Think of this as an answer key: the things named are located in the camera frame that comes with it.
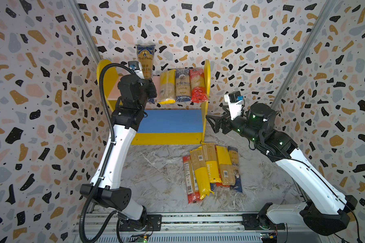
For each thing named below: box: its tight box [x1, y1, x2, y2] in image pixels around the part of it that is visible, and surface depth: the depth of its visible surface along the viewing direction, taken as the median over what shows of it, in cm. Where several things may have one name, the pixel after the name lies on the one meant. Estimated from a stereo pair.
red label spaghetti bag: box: [182, 154, 202, 205], surface depth 86 cm
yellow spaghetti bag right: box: [215, 145, 236, 186], surface depth 90 cm
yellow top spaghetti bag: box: [158, 69, 177, 105], surface depth 74 cm
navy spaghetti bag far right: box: [227, 145, 243, 193], surface depth 91 cm
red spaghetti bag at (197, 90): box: [189, 67, 209, 104], surface depth 74 cm
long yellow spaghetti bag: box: [189, 146, 215, 200], surface depth 85 cm
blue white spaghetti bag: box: [175, 67, 192, 102], surface depth 76 cm
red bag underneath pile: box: [215, 182, 231, 187], surface depth 86 cm
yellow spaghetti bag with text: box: [201, 142, 222, 184], surface depth 92 cm
